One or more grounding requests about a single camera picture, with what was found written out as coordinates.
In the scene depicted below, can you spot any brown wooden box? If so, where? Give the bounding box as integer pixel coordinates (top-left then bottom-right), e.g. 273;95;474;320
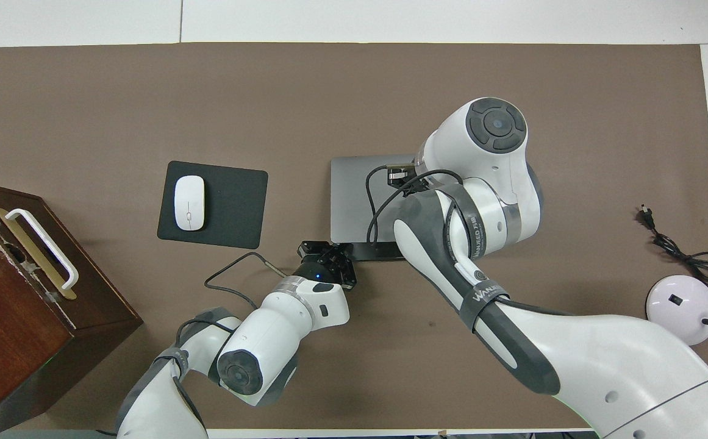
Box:
0;178;143;438

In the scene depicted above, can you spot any black lamp power cable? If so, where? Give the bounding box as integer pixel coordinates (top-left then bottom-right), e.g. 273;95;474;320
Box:
637;206;708;288

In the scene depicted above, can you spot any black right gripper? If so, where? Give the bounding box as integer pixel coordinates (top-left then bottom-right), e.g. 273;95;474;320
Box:
388;162;420;185

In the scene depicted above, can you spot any grey laptop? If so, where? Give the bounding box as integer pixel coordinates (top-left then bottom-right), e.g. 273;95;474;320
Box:
330;154;418;262

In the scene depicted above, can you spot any brown table mat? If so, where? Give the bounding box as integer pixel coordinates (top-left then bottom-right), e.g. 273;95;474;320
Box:
0;43;708;430

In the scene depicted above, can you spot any brass handle plate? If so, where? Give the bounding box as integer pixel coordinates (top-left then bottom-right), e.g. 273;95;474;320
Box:
0;207;77;301

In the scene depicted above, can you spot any white box handle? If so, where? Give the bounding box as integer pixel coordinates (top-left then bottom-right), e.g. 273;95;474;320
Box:
5;209;79;290

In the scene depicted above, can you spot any black mouse pad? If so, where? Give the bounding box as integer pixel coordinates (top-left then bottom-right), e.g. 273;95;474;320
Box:
157;161;269;249

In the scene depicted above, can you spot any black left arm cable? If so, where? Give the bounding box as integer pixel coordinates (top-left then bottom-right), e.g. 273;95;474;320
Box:
173;251;284;427

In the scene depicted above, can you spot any white desk lamp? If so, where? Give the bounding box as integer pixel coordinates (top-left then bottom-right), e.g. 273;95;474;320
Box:
645;235;708;347

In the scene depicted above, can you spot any white computer mouse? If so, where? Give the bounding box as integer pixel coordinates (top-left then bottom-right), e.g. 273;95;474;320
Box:
174;176;206;232

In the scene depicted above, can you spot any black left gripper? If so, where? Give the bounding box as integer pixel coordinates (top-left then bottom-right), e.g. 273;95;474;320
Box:
296;241;358;289

